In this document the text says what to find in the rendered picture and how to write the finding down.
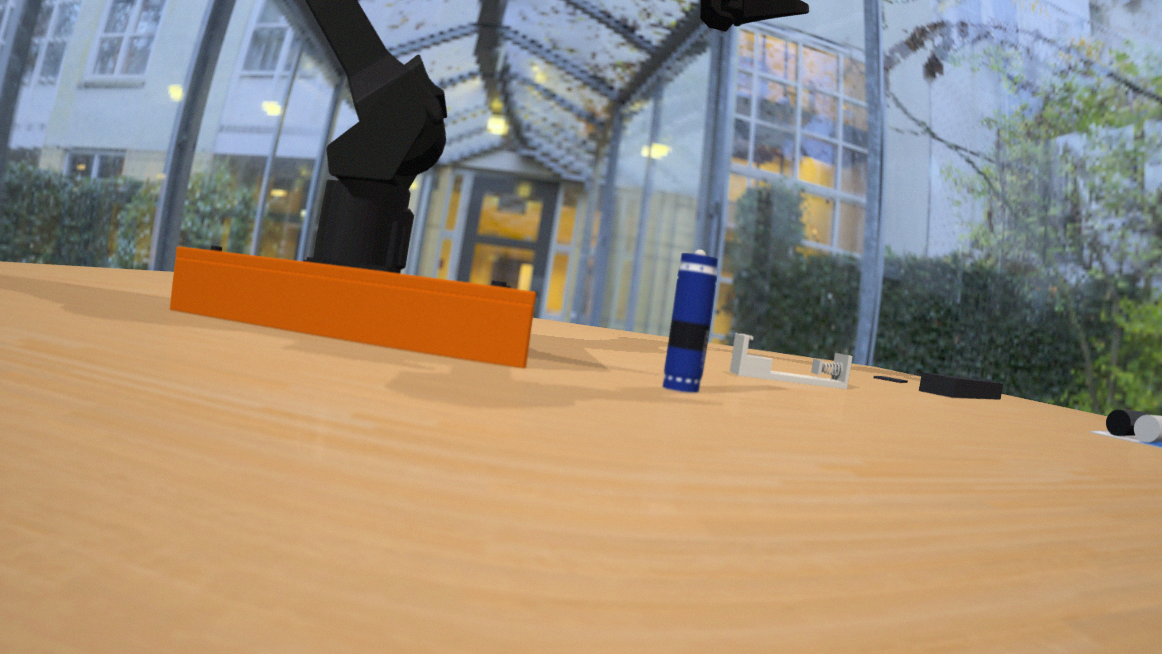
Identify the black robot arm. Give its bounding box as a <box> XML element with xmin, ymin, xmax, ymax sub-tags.
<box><xmin>306</xmin><ymin>0</ymin><xmax>447</xmax><ymax>274</ymax></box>

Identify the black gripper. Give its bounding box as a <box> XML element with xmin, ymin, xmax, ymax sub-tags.
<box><xmin>700</xmin><ymin>0</ymin><xmax>810</xmax><ymax>33</ymax></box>

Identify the blue battery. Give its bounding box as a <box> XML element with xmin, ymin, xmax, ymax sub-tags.
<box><xmin>664</xmin><ymin>250</ymin><xmax>718</xmax><ymax>393</ymax></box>

